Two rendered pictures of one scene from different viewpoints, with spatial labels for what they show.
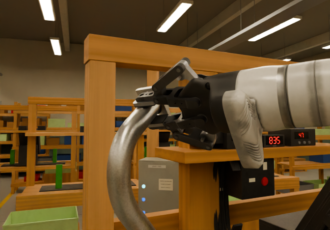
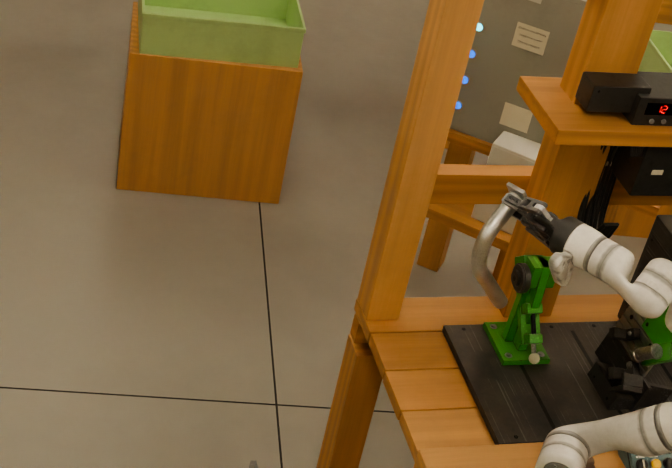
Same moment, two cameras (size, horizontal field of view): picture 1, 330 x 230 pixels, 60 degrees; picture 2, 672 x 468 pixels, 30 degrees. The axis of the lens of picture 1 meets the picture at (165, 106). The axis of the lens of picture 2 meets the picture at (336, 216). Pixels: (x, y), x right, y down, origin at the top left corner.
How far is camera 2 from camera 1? 2.02 m
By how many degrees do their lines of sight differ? 38
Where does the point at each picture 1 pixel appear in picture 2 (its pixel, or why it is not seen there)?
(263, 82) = (580, 249)
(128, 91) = not seen: outside the picture
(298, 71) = (598, 253)
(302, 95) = (594, 267)
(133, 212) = (484, 274)
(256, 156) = (562, 281)
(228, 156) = (626, 139)
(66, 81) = not seen: outside the picture
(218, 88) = (557, 236)
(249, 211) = not seen: hidden behind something
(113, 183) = (476, 259)
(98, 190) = (423, 146)
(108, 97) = (467, 27)
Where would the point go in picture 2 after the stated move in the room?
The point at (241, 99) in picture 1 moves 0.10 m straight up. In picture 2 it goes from (558, 264) to (574, 218)
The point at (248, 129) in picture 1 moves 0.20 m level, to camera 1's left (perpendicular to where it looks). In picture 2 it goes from (559, 274) to (449, 245)
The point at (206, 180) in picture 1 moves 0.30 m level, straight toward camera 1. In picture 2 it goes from (588, 149) to (565, 208)
